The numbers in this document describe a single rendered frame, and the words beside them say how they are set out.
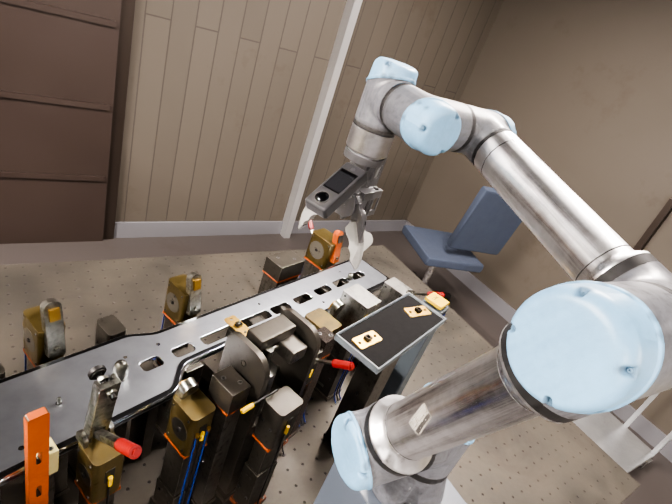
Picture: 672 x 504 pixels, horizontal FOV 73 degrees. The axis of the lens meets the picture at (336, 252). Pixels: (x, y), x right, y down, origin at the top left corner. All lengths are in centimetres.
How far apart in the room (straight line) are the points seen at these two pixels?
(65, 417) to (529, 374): 88
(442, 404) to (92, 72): 267
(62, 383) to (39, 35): 208
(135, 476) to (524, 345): 109
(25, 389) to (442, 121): 95
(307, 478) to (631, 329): 112
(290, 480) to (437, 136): 104
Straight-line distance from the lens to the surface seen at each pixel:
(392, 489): 94
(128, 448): 87
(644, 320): 48
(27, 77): 296
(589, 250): 63
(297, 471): 144
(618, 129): 378
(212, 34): 312
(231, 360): 105
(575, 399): 47
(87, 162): 315
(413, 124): 67
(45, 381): 116
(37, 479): 97
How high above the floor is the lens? 185
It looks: 28 degrees down
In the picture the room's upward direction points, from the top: 20 degrees clockwise
